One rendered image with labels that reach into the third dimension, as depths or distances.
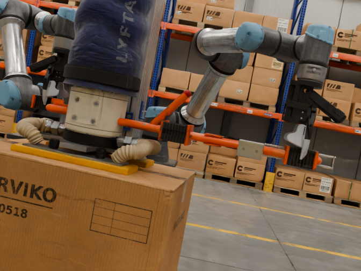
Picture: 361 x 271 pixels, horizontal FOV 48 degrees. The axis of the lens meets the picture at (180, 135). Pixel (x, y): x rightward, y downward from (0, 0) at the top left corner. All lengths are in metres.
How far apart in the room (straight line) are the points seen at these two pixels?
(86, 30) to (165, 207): 0.53
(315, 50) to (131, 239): 0.68
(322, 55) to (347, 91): 7.69
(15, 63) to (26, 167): 0.81
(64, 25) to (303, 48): 0.85
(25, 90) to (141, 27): 0.74
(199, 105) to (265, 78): 6.80
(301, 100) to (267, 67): 7.34
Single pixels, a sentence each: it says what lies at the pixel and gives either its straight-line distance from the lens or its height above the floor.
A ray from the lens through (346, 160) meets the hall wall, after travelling 10.22.
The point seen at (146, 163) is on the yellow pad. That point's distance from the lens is 1.23.
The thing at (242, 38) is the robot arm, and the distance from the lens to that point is 1.15.
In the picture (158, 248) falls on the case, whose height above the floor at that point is 0.93.
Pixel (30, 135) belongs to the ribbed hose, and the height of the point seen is 1.12.
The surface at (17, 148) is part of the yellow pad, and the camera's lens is 1.18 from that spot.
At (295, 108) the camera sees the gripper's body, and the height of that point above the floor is 1.33.
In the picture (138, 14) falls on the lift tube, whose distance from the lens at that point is 1.19.
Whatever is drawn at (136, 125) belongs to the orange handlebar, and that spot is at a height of 1.20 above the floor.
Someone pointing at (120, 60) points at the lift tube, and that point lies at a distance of 1.13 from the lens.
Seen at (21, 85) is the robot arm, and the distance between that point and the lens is 1.77.
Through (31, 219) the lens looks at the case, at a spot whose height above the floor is 0.92.
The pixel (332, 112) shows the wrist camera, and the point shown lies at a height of 1.33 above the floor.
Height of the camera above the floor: 1.26
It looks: 3 degrees down
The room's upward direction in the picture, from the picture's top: 11 degrees clockwise
